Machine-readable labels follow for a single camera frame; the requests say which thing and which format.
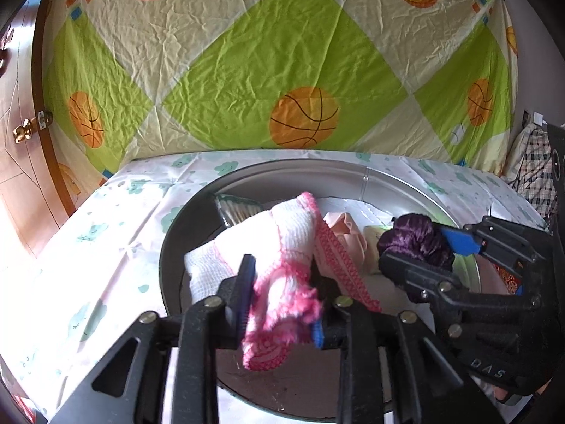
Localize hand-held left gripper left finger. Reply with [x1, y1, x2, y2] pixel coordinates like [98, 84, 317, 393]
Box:
[48, 254, 257, 424]

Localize wooden door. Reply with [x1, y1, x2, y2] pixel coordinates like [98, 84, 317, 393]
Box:
[0, 0, 77, 258]

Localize black speaker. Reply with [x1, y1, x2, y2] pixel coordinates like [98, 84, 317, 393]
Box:
[545, 121, 565, 232]

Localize beige pink cloth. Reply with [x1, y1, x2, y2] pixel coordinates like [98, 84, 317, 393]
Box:
[322, 211, 368, 275]

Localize brass door knob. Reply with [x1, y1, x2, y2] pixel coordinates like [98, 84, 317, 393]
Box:
[12, 118, 38, 144]

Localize cotton swab packet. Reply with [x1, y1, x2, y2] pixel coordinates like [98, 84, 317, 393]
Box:
[214, 193, 263, 229]

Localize basketball print bed sheet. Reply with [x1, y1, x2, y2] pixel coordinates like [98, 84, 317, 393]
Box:
[42, 0, 519, 186]

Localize plaid cloth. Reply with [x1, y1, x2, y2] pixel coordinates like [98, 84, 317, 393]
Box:
[502, 123, 558, 224]

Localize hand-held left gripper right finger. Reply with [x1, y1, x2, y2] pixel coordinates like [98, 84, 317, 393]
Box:
[309, 296, 499, 424]

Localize purple velvet scrunchie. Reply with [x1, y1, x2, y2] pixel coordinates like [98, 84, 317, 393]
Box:
[377, 213, 455, 303]

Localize red patterned cloth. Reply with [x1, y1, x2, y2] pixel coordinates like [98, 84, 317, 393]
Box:
[479, 257, 527, 298]

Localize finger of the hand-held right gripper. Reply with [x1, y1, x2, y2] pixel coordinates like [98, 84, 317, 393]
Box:
[379, 251, 465, 319]
[437, 216, 552, 272]

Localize round metal tin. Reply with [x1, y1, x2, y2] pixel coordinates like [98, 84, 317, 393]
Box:
[159, 157, 483, 420]

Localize white pink-edged cloth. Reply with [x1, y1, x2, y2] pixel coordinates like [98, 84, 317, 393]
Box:
[183, 192, 383, 372]

